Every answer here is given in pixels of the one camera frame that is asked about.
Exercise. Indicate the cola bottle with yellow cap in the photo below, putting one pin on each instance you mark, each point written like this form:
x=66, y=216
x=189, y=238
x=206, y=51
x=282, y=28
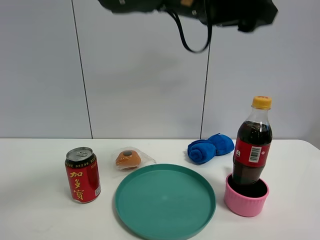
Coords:
x=253, y=143

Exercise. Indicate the pink saucepan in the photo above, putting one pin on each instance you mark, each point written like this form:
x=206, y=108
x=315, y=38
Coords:
x=246, y=203

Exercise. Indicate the blue rolled towel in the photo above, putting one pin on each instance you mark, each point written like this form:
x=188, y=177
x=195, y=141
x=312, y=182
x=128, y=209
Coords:
x=203, y=150

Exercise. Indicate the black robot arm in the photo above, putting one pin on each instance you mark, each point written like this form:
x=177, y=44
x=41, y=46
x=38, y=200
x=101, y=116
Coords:
x=179, y=7

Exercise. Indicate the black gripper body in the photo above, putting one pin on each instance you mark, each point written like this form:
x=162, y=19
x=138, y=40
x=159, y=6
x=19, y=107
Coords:
x=246, y=15

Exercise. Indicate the green round plate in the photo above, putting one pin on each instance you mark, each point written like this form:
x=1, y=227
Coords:
x=165, y=202

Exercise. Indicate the wrapped orange bun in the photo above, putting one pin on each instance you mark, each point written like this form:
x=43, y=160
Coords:
x=130, y=158

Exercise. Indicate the red herbal tea can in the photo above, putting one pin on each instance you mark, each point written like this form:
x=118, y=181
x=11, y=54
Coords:
x=83, y=174

